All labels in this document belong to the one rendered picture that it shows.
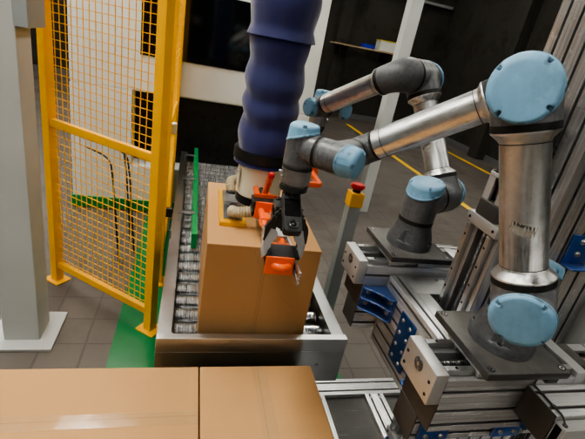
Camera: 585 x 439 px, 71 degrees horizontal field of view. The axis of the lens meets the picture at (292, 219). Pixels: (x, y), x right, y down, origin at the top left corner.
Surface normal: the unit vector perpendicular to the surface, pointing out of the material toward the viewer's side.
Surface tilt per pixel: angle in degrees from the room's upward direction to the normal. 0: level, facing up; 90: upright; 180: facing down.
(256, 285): 90
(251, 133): 74
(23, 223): 90
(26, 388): 0
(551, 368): 0
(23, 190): 90
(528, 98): 83
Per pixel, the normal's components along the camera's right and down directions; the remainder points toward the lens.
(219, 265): 0.18, 0.42
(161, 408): 0.18, -0.90
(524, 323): -0.50, 0.38
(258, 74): -0.43, 0.07
